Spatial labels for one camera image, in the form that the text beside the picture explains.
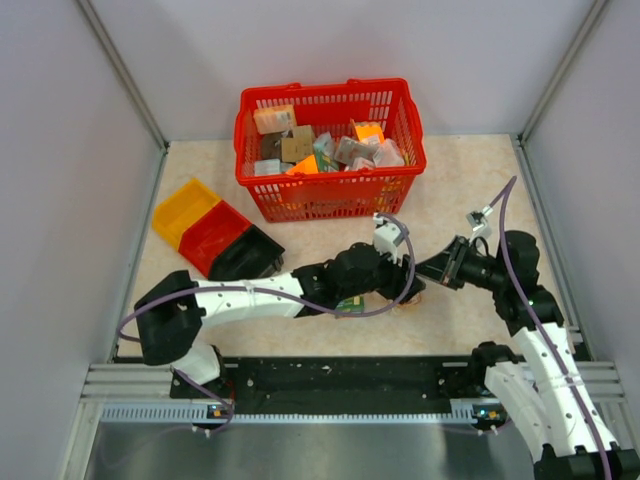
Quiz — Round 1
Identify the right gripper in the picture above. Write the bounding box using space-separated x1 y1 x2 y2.
413 235 508 292

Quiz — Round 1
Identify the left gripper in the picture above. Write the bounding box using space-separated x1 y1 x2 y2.
339 242 424 304

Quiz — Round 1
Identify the orange cable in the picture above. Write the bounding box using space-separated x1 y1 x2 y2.
392 294 426 314

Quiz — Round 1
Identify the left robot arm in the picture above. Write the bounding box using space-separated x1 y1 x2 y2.
134 243 425 397

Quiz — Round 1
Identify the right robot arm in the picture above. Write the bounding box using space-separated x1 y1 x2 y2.
416 230 639 479

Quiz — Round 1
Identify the sponge daddy package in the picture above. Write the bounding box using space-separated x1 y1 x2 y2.
335 295 365 318

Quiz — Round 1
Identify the clear packet in basket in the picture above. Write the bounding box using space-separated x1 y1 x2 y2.
333 136 377 167

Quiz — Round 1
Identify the orange sponge pack in basket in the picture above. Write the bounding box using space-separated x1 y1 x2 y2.
351 121 385 145

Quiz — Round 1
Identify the black plastic bin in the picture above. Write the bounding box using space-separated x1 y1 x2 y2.
207 225 285 281

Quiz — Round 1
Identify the brown cardboard box in basket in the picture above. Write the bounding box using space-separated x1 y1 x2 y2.
281 125 315 163

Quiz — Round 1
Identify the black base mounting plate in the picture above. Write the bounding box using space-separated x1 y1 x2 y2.
169 355 506 416

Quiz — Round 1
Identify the red plastic shopping basket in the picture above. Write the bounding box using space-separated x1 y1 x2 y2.
234 78 427 222

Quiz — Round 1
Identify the red plastic bin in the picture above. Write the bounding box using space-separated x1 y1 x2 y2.
178 200 251 278

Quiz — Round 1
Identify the orange box in basket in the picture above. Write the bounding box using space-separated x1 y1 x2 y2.
253 105 297 135

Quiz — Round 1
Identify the yellow plastic bin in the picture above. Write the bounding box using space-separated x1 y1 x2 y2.
152 178 221 250

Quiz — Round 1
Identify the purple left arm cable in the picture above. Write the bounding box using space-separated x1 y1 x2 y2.
117 212 419 436

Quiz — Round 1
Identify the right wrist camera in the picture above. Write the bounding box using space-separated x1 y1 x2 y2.
466 205 494 245

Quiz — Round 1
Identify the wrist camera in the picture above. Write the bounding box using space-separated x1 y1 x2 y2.
373 212 408 264
466 205 494 245

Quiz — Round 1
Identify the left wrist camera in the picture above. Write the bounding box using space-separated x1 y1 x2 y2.
373 212 408 264

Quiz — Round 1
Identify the aluminium frame rail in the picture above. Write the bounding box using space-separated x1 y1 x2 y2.
79 362 624 426

